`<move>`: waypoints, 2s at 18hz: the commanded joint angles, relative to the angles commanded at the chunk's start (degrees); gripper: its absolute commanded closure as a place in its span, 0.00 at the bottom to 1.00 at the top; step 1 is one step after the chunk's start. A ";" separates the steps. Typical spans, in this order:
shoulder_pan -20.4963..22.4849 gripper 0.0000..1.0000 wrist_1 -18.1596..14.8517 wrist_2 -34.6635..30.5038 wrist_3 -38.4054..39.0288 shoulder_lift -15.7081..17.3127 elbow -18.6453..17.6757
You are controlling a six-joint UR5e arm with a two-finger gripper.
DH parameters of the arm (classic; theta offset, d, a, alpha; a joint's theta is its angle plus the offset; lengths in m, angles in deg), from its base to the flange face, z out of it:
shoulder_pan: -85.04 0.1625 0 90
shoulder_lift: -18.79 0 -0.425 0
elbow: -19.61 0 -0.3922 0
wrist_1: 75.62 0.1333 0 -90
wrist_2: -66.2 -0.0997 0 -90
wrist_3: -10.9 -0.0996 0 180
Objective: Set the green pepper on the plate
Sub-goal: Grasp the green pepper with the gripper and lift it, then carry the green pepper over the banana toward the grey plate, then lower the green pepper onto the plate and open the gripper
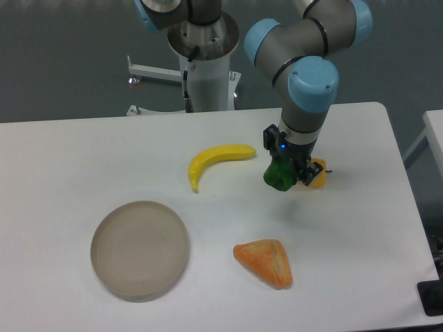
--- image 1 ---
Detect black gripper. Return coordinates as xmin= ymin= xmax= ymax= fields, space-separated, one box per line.
xmin=262 ymin=124 xmax=327 ymax=187

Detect green toy pepper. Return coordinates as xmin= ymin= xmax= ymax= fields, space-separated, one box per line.
xmin=263 ymin=156 xmax=298 ymax=192

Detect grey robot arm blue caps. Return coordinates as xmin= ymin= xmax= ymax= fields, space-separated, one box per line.
xmin=135 ymin=1 xmax=373 ymax=192

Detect beige round plate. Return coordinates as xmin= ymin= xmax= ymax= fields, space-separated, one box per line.
xmin=90 ymin=201 xmax=190 ymax=302

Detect yellow toy fruit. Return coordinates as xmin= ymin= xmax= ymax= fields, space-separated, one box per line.
xmin=294 ymin=158 xmax=327 ymax=190

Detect yellow toy banana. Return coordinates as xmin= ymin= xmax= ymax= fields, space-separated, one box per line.
xmin=188 ymin=144 xmax=256 ymax=193

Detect orange toy bread triangle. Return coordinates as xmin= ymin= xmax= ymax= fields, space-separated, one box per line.
xmin=233 ymin=239 xmax=293 ymax=289

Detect white side table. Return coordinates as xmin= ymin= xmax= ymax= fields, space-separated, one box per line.
xmin=402 ymin=109 xmax=443 ymax=174

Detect black device at edge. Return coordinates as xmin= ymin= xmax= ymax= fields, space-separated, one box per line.
xmin=417 ymin=279 xmax=442 ymax=317

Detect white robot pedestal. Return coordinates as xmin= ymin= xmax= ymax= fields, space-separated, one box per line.
xmin=127 ymin=12 xmax=241 ymax=113

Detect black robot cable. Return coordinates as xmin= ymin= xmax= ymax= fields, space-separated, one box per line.
xmin=182 ymin=45 xmax=200 ymax=113

